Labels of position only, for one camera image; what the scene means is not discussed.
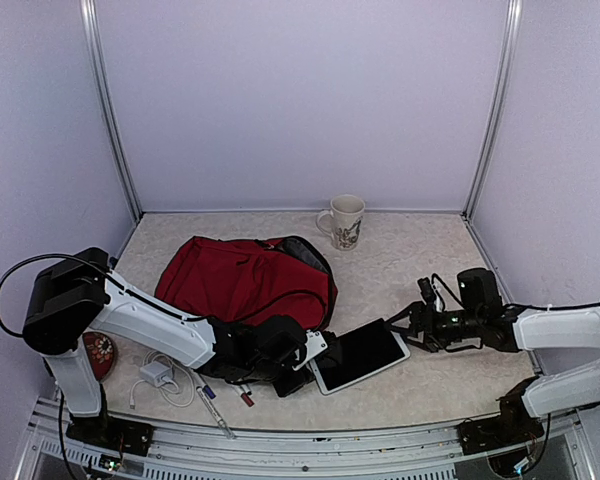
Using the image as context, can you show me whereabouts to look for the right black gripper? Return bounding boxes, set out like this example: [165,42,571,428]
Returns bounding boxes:
[382,302,482,354]

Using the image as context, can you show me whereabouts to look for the white tablet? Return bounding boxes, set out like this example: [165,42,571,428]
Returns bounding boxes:
[309,319,411,395]

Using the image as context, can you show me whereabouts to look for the red backpack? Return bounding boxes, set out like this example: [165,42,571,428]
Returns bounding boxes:
[154,235,338,331]

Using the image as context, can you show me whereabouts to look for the white charger with cable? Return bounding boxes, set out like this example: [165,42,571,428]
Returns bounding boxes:
[129,351,196,410]

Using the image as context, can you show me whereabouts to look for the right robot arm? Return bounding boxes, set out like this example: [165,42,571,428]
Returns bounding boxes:
[386,268,600,444]

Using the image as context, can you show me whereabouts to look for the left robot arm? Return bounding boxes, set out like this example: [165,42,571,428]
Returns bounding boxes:
[22,247,327,445]

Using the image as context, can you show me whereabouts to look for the red cap marker short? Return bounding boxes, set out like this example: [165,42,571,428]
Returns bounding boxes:
[233,385,254,408]

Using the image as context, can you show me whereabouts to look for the clear silver pen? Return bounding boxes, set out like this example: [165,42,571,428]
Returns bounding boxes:
[196,387,235,440]

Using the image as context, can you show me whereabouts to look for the blue cap white marker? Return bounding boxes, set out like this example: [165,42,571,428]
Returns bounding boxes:
[192,372,216,400]

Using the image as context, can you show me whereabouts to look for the white patterned ceramic mug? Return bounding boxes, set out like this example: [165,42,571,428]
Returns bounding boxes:
[315,194,365,251]

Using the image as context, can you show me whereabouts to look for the red floral lacquer dish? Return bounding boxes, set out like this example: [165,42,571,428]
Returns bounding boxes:
[82,331,117,381]

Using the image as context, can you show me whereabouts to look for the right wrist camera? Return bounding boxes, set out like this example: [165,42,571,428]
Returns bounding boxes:
[417,277,445,312]

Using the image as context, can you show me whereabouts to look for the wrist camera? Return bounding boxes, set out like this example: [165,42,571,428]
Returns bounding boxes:
[292,330,343,371]
[417,277,445,312]

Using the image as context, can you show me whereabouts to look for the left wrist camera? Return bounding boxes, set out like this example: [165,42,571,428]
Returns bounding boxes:
[292,330,343,371]

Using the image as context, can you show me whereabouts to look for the front aluminium rail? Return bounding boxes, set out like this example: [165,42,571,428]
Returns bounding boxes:
[7,398,600,479]

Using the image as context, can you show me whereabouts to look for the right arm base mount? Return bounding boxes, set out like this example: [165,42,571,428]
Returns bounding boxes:
[457,417,545,455]

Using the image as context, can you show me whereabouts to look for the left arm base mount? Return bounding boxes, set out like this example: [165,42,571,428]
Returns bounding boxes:
[66,417,154,457]

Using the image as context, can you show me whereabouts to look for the right aluminium frame post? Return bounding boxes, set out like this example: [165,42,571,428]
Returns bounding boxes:
[462,0,524,223]

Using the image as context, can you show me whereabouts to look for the aluminium frame post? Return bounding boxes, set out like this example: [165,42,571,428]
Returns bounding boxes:
[80,0,144,225]
[462,0,524,223]

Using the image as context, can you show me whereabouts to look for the left aluminium frame post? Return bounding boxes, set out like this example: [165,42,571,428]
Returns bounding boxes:
[80,0,144,225]

